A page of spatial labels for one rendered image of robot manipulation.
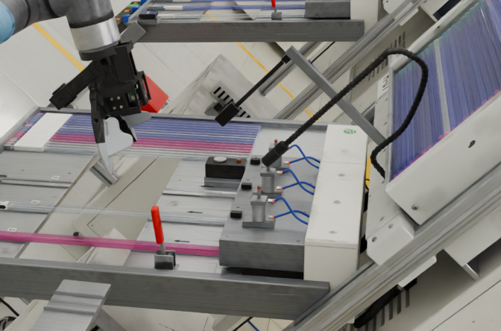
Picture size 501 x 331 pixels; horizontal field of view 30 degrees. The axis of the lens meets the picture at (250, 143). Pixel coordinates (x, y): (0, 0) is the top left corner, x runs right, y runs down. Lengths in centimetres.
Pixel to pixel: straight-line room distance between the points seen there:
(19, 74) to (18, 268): 229
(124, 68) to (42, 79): 231
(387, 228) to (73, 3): 60
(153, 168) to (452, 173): 181
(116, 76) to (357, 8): 133
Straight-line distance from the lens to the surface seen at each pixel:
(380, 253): 134
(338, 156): 170
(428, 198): 133
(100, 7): 152
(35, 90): 375
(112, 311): 206
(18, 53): 387
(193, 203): 170
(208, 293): 145
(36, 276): 152
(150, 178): 303
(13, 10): 145
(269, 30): 279
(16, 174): 187
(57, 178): 183
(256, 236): 145
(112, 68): 155
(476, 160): 131
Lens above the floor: 178
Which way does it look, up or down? 21 degrees down
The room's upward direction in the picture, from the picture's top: 48 degrees clockwise
